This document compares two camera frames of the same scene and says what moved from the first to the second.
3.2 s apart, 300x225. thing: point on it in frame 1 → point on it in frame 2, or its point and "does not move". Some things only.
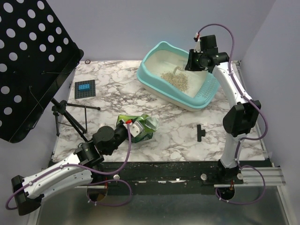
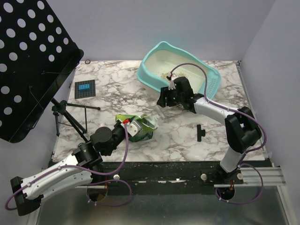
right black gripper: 191,60 → 167,96
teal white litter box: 161,74 does not move
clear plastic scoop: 181,64 → 162,115
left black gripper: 121,125 does not move
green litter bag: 151,123 does not move
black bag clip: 200,132 does not move
